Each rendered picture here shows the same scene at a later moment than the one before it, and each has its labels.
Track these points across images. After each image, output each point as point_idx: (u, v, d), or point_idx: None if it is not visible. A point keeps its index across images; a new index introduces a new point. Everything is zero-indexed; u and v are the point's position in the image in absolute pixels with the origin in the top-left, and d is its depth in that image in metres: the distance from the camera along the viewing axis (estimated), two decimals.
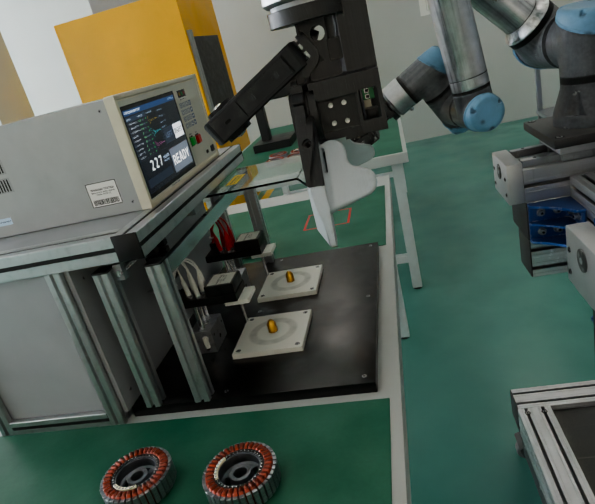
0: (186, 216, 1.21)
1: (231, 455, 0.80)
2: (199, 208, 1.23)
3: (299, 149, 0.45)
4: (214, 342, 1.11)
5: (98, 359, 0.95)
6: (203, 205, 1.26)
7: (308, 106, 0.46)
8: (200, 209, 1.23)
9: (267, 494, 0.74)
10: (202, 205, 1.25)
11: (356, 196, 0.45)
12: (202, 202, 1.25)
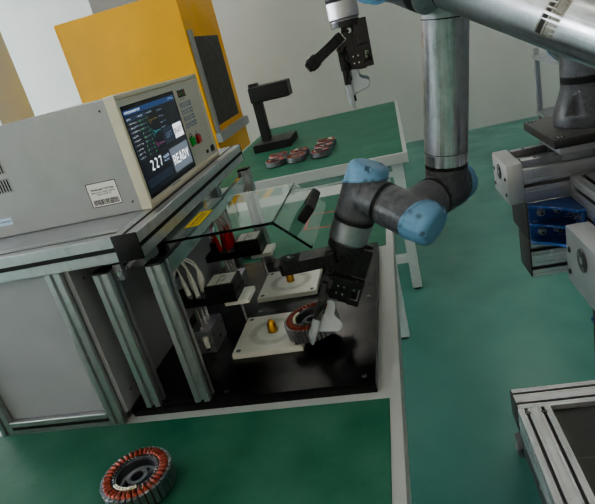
0: (134, 267, 0.96)
1: (302, 311, 1.10)
2: (152, 256, 0.98)
3: (317, 303, 0.98)
4: (214, 342, 1.11)
5: (98, 359, 0.95)
6: (158, 251, 1.00)
7: (328, 282, 0.99)
8: (153, 257, 0.98)
9: None
10: (156, 251, 0.99)
11: (331, 330, 1.00)
12: (157, 247, 1.00)
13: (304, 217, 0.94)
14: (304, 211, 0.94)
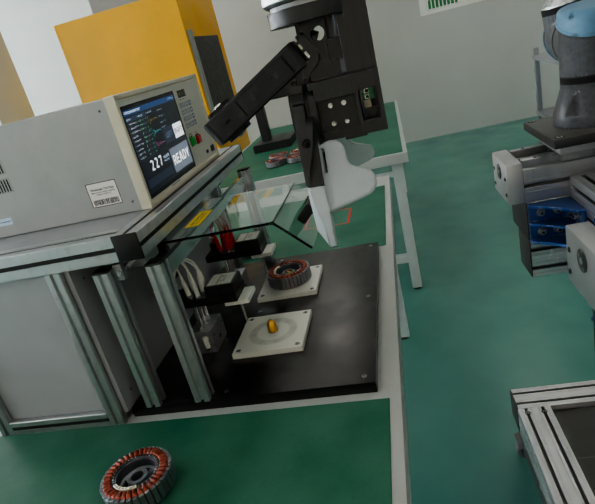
0: (134, 267, 0.96)
1: (282, 265, 1.36)
2: (152, 256, 0.98)
3: (299, 149, 0.45)
4: (214, 342, 1.11)
5: (98, 359, 0.95)
6: (158, 251, 1.00)
7: (308, 106, 0.46)
8: (153, 257, 0.98)
9: (304, 279, 1.30)
10: (156, 251, 0.99)
11: (356, 196, 0.45)
12: (157, 247, 1.00)
13: (304, 217, 0.94)
14: (304, 211, 0.94)
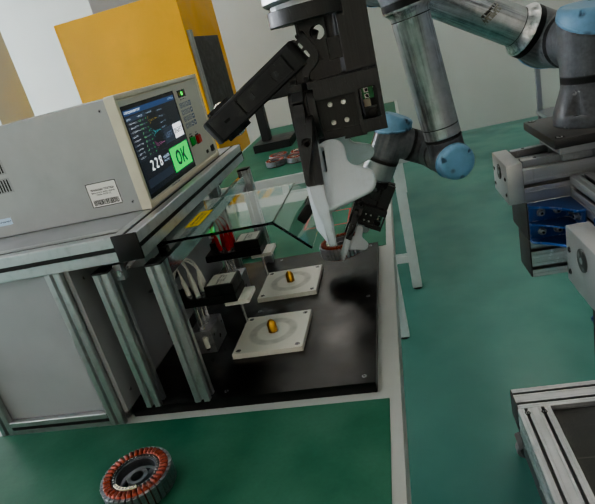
0: (134, 267, 0.96)
1: None
2: (152, 256, 0.98)
3: (298, 148, 0.45)
4: (214, 342, 1.11)
5: (98, 359, 0.95)
6: (158, 251, 1.00)
7: (307, 105, 0.46)
8: (153, 257, 0.98)
9: None
10: (156, 251, 0.99)
11: (355, 195, 0.45)
12: (157, 247, 1.00)
13: (304, 217, 0.94)
14: (304, 211, 0.94)
